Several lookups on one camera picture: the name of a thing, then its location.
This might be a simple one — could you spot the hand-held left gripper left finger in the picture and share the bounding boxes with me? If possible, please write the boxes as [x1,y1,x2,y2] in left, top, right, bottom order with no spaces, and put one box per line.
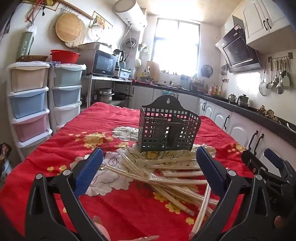
[25,147,109,241]

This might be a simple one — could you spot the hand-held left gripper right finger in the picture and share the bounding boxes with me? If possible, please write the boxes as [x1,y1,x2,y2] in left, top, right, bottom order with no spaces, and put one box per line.
[190,146,275,241]

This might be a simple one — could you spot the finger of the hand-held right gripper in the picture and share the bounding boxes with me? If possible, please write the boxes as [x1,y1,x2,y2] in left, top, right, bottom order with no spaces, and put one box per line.
[242,150,267,177]
[264,148,295,175]

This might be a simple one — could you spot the pile of chopsticks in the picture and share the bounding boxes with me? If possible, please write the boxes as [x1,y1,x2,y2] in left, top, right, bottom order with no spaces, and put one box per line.
[103,145,219,239]

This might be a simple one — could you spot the dark green plastic utensil basket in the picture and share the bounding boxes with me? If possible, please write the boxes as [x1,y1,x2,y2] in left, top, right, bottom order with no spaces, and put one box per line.
[137,95,201,153]

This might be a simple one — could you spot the red floral blanket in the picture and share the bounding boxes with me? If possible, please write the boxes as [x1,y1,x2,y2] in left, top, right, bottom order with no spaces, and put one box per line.
[0,102,255,241]

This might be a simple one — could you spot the white base cabinets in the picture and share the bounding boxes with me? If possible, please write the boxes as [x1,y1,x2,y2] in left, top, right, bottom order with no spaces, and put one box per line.
[129,86,296,163]

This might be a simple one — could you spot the black kitchen countertop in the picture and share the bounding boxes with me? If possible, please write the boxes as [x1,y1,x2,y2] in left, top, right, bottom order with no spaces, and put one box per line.
[132,81,296,145]

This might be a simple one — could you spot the ginger root pile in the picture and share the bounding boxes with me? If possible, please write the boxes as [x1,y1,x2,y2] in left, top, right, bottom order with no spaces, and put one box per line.
[257,105,279,121]

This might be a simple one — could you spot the dark metal teapot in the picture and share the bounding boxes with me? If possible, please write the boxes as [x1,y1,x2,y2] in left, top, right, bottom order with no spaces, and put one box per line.
[237,94,249,107]

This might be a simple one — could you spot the steel cooking pot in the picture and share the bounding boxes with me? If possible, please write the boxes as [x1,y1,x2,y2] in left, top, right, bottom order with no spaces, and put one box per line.
[96,88,115,102]

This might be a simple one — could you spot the pastel drawer tower green top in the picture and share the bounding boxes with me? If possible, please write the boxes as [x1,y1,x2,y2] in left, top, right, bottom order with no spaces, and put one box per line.
[47,63,86,135]

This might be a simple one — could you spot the rack of hanging kitchen tools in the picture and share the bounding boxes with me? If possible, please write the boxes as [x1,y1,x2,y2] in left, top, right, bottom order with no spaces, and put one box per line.
[258,53,294,96]

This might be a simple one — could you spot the dark patterned bag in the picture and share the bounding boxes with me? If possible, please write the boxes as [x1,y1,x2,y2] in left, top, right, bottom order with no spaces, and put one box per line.
[0,142,12,186]

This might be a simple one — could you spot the metal shelf rack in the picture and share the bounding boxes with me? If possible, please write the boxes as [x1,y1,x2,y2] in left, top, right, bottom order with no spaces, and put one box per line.
[82,74,133,108]

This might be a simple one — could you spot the pastel drawer tower beige top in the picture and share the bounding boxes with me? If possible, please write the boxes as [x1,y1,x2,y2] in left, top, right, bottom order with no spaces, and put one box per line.
[6,61,53,160]

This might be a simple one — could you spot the knife block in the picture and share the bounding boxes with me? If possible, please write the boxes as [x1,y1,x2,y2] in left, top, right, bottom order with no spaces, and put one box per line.
[180,75,191,90]

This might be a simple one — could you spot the blue grey container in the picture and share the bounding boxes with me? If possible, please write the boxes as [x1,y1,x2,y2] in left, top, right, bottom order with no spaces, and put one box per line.
[119,68,133,79]

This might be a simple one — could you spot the black microwave oven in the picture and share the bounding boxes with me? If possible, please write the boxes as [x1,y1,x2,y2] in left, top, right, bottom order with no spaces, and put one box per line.
[91,49,118,77]

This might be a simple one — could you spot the black range hood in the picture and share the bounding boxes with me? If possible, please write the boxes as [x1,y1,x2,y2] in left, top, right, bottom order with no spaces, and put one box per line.
[216,23,263,73]

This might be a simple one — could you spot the wooden cutting board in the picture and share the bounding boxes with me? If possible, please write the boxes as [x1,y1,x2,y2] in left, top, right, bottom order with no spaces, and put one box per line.
[146,61,160,81]

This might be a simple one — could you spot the red plastic basin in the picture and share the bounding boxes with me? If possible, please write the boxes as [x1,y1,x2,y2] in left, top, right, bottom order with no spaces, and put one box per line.
[50,49,81,64]

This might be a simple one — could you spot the black electric kettle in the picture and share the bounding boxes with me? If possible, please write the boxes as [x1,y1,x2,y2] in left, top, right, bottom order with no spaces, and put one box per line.
[113,49,125,61]

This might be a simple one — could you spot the shallow wicker basket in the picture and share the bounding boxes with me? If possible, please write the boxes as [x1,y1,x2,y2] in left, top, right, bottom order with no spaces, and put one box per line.
[16,55,49,62]

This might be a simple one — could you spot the round woven mat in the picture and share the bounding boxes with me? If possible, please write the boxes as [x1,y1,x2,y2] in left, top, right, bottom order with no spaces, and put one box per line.
[65,19,86,49]

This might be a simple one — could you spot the kitchen window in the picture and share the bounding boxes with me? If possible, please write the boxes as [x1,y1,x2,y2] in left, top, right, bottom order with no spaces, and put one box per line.
[151,17,200,75]

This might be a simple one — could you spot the white hanging colander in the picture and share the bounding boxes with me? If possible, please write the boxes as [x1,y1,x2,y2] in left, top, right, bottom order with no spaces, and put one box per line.
[91,23,109,42]

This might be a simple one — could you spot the green hanging bag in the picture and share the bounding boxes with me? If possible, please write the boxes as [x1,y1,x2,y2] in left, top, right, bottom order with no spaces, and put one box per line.
[17,25,37,58]

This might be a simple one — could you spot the round bamboo tray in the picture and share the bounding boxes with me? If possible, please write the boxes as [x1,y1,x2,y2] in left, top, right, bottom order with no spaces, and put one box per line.
[55,12,81,42]

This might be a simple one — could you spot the white water heater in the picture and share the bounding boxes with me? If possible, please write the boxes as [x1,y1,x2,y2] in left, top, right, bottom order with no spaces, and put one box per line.
[112,0,148,32]

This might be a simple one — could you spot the wooden rolling pin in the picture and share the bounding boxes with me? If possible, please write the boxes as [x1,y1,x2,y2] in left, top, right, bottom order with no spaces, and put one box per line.
[58,0,94,20]

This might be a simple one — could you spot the small wall fan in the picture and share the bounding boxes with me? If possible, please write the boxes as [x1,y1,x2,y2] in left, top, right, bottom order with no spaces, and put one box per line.
[200,64,213,78]

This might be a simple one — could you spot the coiled grey hose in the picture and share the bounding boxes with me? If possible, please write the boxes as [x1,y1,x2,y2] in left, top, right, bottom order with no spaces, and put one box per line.
[122,38,137,50]

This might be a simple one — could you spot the white wall cabinet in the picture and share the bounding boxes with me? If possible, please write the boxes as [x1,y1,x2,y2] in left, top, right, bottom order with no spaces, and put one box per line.
[242,0,293,45]

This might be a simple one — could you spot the fruit wall picture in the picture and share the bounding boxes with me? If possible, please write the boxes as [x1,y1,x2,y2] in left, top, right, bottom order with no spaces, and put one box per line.
[91,11,113,29]

